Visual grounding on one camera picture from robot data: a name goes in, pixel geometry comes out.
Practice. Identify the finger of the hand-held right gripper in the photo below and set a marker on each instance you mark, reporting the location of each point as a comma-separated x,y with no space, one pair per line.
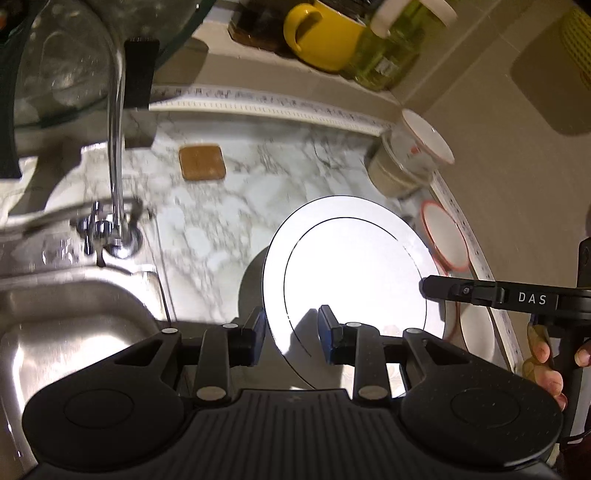
461,291

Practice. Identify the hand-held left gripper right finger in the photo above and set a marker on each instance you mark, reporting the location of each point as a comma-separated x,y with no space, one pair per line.
327,341

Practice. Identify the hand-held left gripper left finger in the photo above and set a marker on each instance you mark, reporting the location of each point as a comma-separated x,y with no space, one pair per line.
240,344

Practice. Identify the red-rimmed dotted bowl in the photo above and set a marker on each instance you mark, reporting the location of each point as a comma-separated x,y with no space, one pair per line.
478,337

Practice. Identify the red-rimmed white bowl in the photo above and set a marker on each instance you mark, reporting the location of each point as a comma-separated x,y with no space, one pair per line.
445,235

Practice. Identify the small white plate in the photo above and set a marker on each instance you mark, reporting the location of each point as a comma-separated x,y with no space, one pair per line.
360,267

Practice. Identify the person's right hand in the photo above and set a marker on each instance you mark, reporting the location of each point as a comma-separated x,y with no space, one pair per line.
545,364

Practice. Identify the clear plastic container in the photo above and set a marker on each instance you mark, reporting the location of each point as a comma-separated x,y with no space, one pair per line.
392,175

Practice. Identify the rose print white bowl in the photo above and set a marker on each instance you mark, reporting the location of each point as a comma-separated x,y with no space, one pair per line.
422,134

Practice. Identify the stainless steel sink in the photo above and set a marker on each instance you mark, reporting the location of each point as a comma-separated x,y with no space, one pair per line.
69,314

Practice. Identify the brown soap bar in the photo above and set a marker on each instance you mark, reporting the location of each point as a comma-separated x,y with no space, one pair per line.
202,162

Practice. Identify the chrome gooseneck faucet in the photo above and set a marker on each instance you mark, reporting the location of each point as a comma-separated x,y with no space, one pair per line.
115,138

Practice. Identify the music note trim strip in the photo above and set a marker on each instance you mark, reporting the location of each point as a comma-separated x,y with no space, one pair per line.
277,104

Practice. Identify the green glass pitcher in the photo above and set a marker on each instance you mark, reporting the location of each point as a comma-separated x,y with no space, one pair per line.
388,55

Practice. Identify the large yellow colander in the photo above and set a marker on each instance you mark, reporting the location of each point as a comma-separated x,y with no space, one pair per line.
579,32

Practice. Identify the yellow mug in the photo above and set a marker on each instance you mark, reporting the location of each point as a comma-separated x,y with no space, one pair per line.
323,37

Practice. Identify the dark glass jar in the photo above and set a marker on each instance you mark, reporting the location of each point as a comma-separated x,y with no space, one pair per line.
258,23

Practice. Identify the green-rimmed glass pot lid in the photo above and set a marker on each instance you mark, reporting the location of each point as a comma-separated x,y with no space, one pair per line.
60,69

